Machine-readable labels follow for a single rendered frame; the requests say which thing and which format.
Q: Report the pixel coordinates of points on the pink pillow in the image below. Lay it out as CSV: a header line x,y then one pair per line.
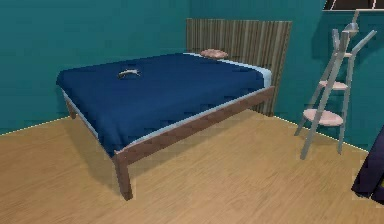
x,y
214,53

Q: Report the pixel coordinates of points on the small silver curved object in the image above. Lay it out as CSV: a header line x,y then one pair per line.
x,y
128,73

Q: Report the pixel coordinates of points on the grey tripod shelf pink trays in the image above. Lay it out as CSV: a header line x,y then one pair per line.
x,y
325,116

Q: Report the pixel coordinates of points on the grey lamp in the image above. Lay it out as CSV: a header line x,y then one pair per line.
x,y
351,26

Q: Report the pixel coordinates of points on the dark window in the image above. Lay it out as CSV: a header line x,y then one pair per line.
x,y
353,4

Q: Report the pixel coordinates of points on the blue bed with wooden frame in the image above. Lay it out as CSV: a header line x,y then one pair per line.
x,y
173,93

